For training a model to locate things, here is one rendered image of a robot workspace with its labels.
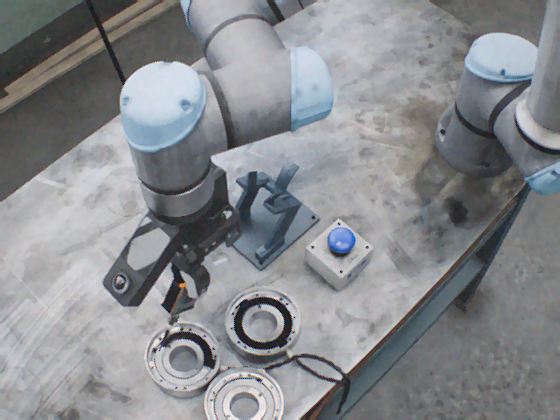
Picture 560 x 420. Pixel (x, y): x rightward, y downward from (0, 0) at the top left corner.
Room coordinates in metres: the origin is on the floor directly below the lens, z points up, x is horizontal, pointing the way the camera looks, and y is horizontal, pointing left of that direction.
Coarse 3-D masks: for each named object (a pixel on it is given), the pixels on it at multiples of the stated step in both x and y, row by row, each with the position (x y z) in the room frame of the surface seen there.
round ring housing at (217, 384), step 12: (228, 372) 0.30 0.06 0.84; (240, 372) 0.30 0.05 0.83; (252, 372) 0.30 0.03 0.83; (264, 372) 0.30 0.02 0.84; (216, 384) 0.28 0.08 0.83; (264, 384) 0.29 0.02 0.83; (276, 384) 0.28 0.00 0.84; (228, 396) 0.27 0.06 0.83; (240, 396) 0.27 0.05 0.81; (252, 396) 0.27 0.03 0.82; (276, 396) 0.27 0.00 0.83; (204, 408) 0.24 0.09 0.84; (228, 408) 0.25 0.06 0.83; (264, 408) 0.25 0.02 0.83; (276, 408) 0.25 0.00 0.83
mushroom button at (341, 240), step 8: (336, 232) 0.50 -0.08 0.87; (344, 232) 0.50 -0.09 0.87; (352, 232) 0.50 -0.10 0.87; (328, 240) 0.49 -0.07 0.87; (336, 240) 0.48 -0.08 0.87; (344, 240) 0.48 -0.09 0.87; (352, 240) 0.48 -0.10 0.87; (336, 248) 0.47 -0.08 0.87; (344, 248) 0.47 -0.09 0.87; (352, 248) 0.48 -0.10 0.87
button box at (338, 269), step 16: (336, 224) 0.53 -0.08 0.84; (320, 240) 0.50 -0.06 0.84; (320, 256) 0.47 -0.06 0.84; (336, 256) 0.47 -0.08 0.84; (352, 256) 0.47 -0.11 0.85; (368, 256) 0.48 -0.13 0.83; (320, 272) 0.47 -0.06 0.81; (336, 272) 0.45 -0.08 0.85; (352, 272) 0.46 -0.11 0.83; (336, 288) 0.44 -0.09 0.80
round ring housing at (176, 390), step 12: (180, 324) 0.37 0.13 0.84; (192, 324) 0.37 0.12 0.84; (156, 336) 0.35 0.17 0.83; (156, 348) 0.33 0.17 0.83; (168, 348) 0.33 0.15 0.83; (180, 348) 0.34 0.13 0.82; (192, 348) 0.34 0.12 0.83; (216, 348) 0.34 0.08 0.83; (168, 360) 0.32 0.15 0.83; (216, 360) 0.32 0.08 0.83; (156, 372) 0.30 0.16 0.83; (168, 372) 0.30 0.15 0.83; (180, 372) 0.30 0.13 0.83; (192, 372) 0.30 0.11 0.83; (216, 372) 0.30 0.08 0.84; (156, 384) 0.28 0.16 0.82; (168, 384) 0.28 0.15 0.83; (192, 384) 0.28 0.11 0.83; (204, 384) 0.28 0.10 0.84; (180, 396) 0.27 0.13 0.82; (192, 396) 0.27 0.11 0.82
